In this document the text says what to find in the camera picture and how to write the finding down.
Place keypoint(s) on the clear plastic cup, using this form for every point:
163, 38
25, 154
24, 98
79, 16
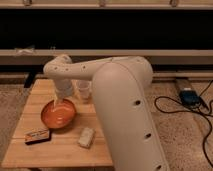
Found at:
83, 88

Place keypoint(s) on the small orange black box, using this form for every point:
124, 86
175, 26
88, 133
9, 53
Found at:
37, 136

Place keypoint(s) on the orange ceramic bowl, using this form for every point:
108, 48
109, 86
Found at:
56, 116

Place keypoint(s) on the wooden table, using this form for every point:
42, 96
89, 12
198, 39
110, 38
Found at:
63, 149

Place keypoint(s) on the long wooden bench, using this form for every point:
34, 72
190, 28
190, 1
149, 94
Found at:
167, 57

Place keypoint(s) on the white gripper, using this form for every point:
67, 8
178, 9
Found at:
63, 89

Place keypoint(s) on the blue power adapter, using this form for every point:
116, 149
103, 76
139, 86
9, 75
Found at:
189, 97

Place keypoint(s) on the white rectangular block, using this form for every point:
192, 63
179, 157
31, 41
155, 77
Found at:
86, 137

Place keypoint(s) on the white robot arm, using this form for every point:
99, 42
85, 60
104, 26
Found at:
118, 85

